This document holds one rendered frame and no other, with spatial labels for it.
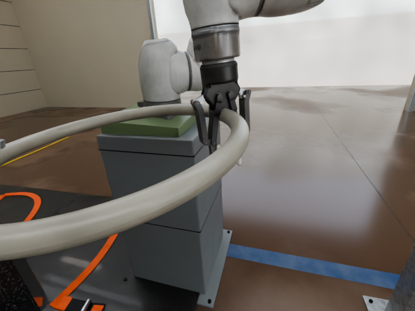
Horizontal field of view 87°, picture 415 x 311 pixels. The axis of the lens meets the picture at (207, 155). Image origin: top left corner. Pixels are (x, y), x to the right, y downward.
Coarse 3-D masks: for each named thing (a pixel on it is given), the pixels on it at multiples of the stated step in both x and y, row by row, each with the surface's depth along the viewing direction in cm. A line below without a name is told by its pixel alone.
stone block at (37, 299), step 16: (0, 224) 69; (0, 272) 63; (16, 272) 67; (32, 272) 80; (0, 288) 63; (16, 288) 67; (32, 288) 75; (0, 304) 63; (16, 304) 67; (32, 304) 72
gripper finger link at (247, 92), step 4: (248, 92) 47; (248, 96) 47; (240, 100) 49; (244, 100) 47; (248, 100) 47; (240, 104) 49; (244, 104) 48; (248, 104) 48; (240, 108) 49; (244, 108) 48; (248, 108) 48; (240, 112) 50; (244, 112) 48; (248, 112) 49; (244, 116) 49; (248, 116) 49; (248, 120) 49; (248, 124) 50
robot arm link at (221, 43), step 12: (228, 24) 37; (192, 36) 40; (204, 36) 38; (216, 36) 37; (228, 36) 38; (204, 48) 39; (216, 48) 38; (228, 48) 38; (204, 60) 40; (216, 60) 40; (228, 60) 41
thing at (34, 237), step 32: (64, 128) 52; (0, 160) 41; (224, 160) 25; (160, 192) 20; (192, 192) 22; (32, 224) 18; (64, 224) 18; (96, 224) 18; (128, 224) 19; (0, 256) 18; (32, 256) 18
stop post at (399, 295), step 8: (408, 264) 81; (408, 272) 80; (400, 280) 85; (408, 280) 80; (400, 288) 84; (408, 288) 80; (368, 296) 101; (392, 296) 89; (400, 296) 84; (408, 296) 80; (368, 304) 97; (376, 304) 97; (384, 304) 97; (392, 304) 89; (400, 304) 84; (408, 304) 80
